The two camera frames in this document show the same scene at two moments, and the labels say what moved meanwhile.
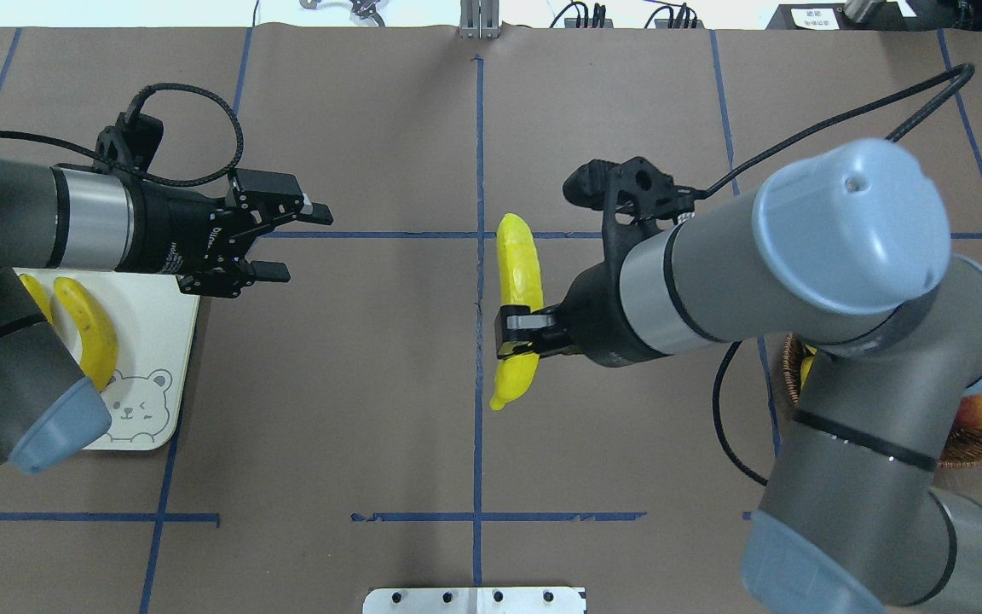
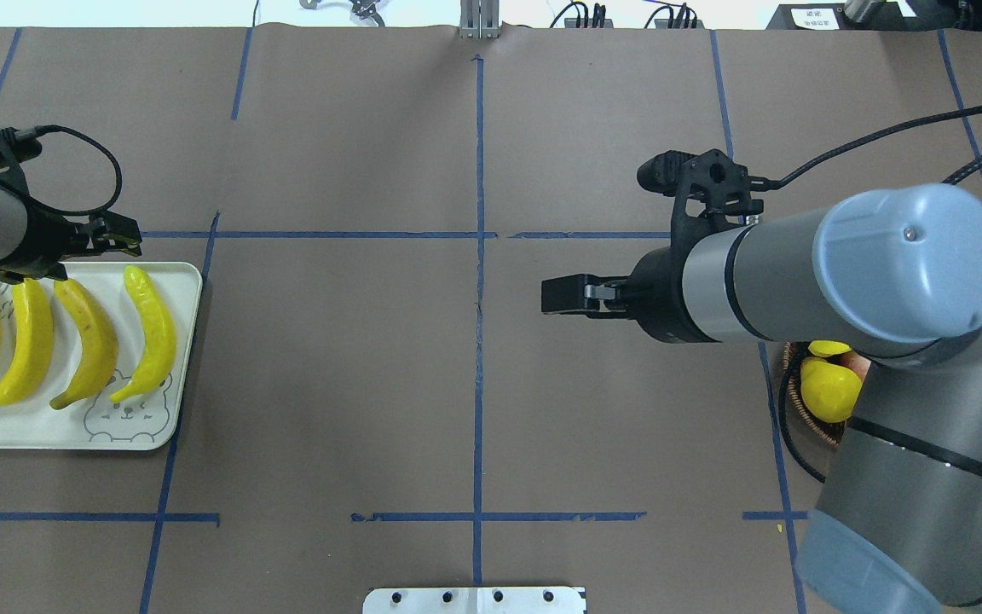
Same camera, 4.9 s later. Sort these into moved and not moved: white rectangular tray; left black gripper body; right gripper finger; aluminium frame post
Moved: left black gripper body; right gripper finger
Not moved: white rectangular tray; aluminium frame post
